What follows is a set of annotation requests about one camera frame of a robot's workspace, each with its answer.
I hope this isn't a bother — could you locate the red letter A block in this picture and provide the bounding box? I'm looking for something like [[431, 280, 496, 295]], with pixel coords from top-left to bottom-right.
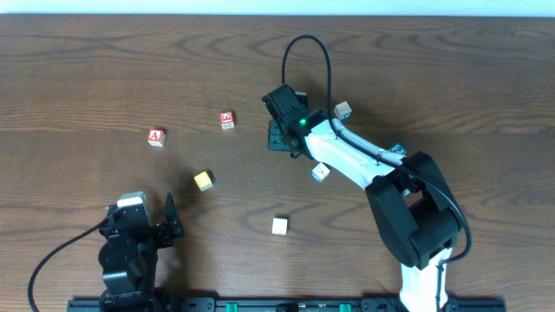
[[147, 128, 166, 147]]

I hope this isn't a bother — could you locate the blue number 2 block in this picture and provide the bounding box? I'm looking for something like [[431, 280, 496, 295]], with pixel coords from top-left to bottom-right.
[[389, 143, 408, 155]]

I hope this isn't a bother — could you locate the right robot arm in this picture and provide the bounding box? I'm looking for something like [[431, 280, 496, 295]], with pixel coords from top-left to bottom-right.
[[262, 84, 468, 311]]

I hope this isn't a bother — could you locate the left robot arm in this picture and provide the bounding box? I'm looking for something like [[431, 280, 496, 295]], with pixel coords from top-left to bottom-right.
[[98, 192, 184, 311]]

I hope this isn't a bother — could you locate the yellow pineapple block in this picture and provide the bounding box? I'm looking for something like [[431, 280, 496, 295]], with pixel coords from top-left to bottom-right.
[[194, 171, 213, 192]]

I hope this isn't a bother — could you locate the white blue tilted block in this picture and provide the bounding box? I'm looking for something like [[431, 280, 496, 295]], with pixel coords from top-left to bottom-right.
[[334, 101, 352, 120]]

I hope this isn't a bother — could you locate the blue bird picture block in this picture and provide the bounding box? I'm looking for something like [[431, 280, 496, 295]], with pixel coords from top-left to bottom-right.
[[311, 163, 330, 183]]

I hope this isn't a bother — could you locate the red letter G block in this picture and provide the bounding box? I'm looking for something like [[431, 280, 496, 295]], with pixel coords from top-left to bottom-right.
[[219, 111, 235, 129]]

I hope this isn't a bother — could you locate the plain white wooden block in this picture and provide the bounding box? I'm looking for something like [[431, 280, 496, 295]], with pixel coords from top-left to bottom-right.
[[271, 218, 288, 236]]

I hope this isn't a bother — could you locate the right black cable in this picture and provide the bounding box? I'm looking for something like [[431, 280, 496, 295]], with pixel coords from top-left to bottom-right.
[[281, 35, 473, 265]]

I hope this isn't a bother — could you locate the black cable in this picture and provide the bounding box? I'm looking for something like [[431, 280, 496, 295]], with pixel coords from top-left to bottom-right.
[[27, 218, 108, 312], [281, 35, 473, 265]]

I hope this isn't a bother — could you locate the left black cable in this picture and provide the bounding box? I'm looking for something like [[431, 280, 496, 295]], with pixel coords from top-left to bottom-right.
[[27, 218, 108, 312]]

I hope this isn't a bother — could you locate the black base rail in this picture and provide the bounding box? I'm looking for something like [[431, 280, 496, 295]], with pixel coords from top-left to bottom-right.
[[66, 296, 507, 312]]

